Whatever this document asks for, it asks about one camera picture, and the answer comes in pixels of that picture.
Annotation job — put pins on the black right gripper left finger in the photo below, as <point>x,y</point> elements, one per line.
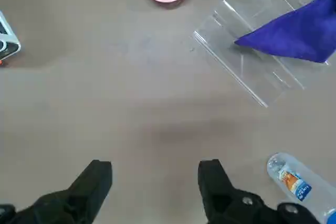
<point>78,197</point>

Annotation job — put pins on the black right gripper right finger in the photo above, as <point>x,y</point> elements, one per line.
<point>223,203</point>

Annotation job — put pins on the purple cloth towel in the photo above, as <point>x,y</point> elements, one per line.
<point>296,35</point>

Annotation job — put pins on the clear acrylic storage rack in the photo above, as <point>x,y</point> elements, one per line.
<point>228,37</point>

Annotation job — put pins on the clear bottle with blue cap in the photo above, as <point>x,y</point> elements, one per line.
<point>294,179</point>

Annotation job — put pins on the white mini drawer cabinet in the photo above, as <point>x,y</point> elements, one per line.
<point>8,43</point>

